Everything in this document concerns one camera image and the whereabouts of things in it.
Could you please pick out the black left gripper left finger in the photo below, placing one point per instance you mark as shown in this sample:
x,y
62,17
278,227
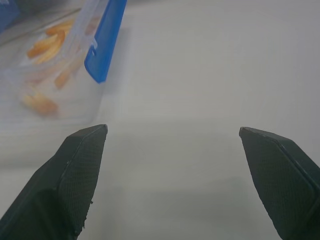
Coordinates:
x,y
62,182

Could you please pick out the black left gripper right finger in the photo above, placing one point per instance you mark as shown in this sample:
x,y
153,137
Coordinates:
x,y
280,180

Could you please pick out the clear plastic container with carrots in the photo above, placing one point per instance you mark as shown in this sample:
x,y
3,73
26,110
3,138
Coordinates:
x,y
50,65

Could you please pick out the blue container lid clasp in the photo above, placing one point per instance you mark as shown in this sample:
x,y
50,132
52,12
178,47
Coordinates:
x,y
105,42

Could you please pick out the orange snack pieces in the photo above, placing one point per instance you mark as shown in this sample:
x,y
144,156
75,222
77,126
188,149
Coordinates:
x,y
47,62

